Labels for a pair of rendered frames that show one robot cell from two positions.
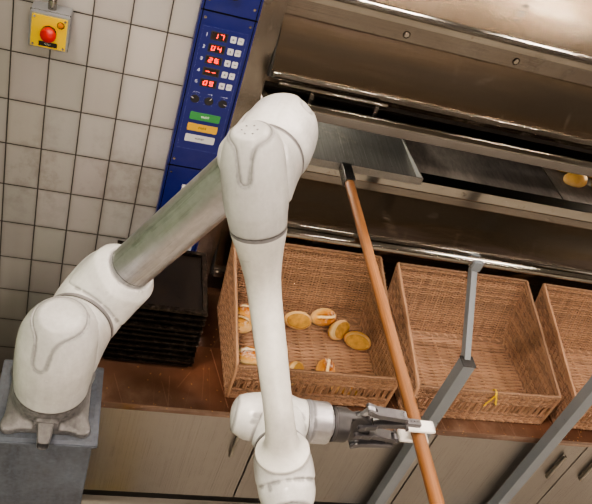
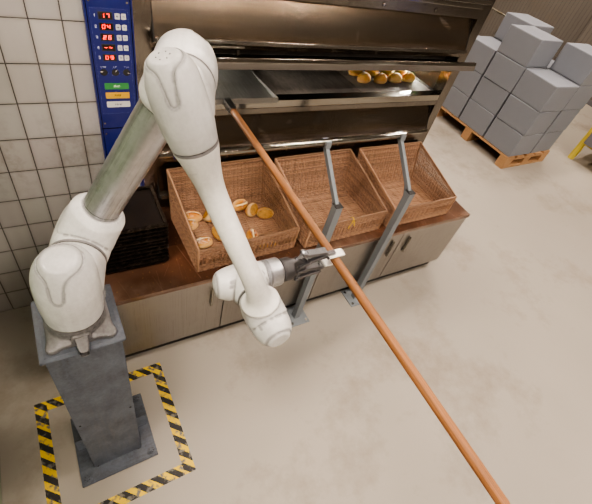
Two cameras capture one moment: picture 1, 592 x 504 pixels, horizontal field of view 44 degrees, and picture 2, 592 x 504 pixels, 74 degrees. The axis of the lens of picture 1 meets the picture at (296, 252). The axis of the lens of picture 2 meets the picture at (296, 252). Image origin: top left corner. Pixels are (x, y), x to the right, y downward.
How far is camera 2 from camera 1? 0.38 m
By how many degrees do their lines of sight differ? 17
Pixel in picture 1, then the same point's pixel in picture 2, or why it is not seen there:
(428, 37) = not seen: outside the picture
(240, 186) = (171, 109)
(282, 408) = (254, 273)
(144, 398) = (145, 290)
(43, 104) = not seen: outside the picture
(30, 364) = (49, 302)
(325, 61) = (191, 22)
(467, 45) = not seen: outside the picture
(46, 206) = (22, 183)
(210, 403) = (189, 279)
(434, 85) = (270, 26)
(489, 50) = not seen: outside the picture
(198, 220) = (142, 155)
